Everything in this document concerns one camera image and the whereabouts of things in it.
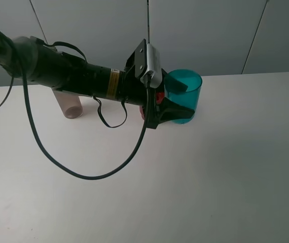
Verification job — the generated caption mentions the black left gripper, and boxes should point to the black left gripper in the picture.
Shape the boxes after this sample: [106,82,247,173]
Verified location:
[121,39,195,129]

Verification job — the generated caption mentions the teal translucent plastic cup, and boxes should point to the teal translucent plastic cup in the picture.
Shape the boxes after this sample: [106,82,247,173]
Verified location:
[165,69,203,111]

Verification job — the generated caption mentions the clear smoky plastic bottle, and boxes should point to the clear smoky plastic bottle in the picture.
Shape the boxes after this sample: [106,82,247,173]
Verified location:
[53,90,83,119]

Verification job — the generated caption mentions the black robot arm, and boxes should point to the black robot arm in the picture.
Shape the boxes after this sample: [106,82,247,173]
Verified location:
[0,32,195,129]

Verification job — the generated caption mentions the red plastic cup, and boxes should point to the red plastic cup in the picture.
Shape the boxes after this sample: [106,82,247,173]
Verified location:
[139,92,165,121]

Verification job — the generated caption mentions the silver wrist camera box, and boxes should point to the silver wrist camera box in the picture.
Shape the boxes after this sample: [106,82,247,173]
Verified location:
[140,43,162,89]

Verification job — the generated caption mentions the thin black looped cable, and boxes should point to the thin black looped cable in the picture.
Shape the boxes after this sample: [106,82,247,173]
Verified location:
[93,96,128,129]

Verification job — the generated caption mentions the black camera cable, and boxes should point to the black camera cable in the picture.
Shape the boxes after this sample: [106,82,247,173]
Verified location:
[0,26,153,181]

